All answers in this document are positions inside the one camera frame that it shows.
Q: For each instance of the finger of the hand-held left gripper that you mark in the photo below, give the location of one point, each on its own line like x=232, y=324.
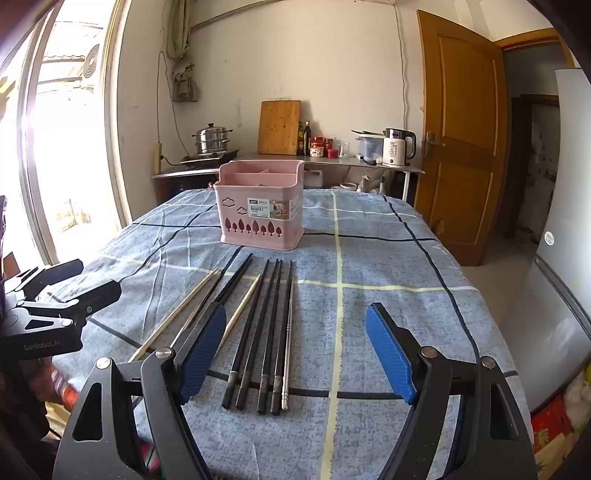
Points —
x=55, y=273
x=99, y=293

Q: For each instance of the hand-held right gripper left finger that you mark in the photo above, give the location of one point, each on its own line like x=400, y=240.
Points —
x=203, y=355

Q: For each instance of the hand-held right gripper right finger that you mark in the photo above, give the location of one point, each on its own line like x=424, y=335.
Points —
x=390, y=355

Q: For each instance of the black chopstick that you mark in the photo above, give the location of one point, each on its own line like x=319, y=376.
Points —
x=259, y=332
x=271, y=332
x=247, y=332
x=281, y=350
x=235, y=277

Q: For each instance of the light wooden chopstick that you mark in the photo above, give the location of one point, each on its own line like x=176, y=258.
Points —
x=184, y=303
x=244, y=302

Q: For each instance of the pink plastic utensil basket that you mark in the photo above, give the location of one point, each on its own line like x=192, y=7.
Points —
x=258, y=221

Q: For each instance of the blue plaid tablecloth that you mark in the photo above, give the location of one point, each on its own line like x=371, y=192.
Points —
x=378, y=258

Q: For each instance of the beige power strip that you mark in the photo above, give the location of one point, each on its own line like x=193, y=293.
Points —
x=158, y=157

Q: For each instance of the low steel shelf rack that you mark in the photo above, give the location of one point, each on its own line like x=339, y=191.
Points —
x=194, y=171

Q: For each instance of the black induction cooker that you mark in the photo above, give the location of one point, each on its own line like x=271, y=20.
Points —
x=207, y=158

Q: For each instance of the red printed blanket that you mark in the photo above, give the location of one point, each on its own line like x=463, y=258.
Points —
x=554, y=427

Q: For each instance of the steel steamer pot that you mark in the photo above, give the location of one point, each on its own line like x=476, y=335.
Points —
x=212, y=141

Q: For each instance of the white plastic jug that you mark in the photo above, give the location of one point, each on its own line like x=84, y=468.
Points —
x=315, y=178

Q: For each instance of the steel kitchen table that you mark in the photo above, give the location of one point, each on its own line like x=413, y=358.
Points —
x=351, y=162

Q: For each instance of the white electric kettle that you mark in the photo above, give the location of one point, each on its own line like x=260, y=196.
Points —
x=395, y=147

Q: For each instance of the grey lidded plastic container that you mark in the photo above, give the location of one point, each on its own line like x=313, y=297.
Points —
x=369, y=147

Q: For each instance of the clear drinking glass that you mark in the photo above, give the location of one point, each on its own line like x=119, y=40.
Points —
x=345, y=150

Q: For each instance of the grey refrigerator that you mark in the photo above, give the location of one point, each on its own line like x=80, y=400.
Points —
x=563, y=230

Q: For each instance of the outdoor fan unit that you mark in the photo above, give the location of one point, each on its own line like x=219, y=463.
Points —
x=92, y=62

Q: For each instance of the white patterned bowl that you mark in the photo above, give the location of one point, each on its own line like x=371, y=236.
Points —
x=316, y=150

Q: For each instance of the wooden door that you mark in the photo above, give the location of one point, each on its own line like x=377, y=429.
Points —
x=461, y=138

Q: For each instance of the dark oil bottle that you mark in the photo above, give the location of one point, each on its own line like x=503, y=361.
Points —
x=307, y=141

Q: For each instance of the dark sauce bottle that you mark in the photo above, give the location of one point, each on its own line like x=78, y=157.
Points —
x=300, y=142

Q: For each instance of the bamboo cutting board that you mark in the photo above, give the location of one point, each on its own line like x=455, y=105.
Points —
x=279, y=129

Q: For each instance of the hanging olive cloth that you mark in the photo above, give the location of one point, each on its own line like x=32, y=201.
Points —
x=184, y=69

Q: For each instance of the wooden door frame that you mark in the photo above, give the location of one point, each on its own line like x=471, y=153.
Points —
x=531, y=38

